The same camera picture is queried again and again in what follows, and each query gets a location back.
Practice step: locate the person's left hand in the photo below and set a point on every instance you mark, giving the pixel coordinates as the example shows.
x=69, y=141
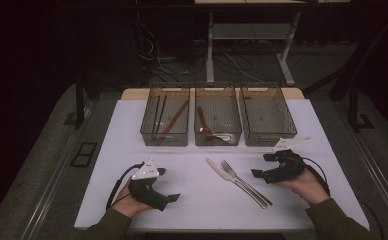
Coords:
x=128, y=206

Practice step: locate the smoky transparent plastic bin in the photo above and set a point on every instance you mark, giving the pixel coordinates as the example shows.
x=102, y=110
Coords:
x=225, y=110
x=177, y=133
x=267, y=113

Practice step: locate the silver metal spoon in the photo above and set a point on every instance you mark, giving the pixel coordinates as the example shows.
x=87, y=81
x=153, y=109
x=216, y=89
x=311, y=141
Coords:
x=224, y=137

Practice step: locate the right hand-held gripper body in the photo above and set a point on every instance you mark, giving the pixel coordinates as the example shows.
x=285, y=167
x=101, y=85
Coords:
x=288, y=170

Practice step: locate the brown wooden spoon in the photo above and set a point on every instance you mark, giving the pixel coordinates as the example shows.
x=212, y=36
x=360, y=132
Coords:
x=202, y=120

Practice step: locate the person's right hand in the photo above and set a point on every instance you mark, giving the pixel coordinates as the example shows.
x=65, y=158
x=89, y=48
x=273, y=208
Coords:
x=307, y=188

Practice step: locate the white table cover board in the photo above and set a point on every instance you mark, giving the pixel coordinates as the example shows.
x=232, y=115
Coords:
x=198, y=213

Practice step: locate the silver metal knife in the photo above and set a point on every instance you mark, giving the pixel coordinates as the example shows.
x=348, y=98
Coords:
x=215, y=167

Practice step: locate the black slanted stand leg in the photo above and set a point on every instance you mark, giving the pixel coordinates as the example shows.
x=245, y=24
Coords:
x=360, y=63

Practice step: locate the silver metal fork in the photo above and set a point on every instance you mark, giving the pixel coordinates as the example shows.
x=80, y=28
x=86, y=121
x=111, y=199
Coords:
x=262, y=196

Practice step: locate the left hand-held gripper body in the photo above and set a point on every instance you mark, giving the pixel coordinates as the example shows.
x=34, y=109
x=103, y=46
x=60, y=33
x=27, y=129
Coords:
x=145, y=193

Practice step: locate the black upright stand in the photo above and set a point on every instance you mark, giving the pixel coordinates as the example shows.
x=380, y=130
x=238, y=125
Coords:
x=352, y=106
x=79, y=103

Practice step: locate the white metal desk frame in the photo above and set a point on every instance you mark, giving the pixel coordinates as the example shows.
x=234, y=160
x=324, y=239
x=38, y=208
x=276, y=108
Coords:
x=210, y=50

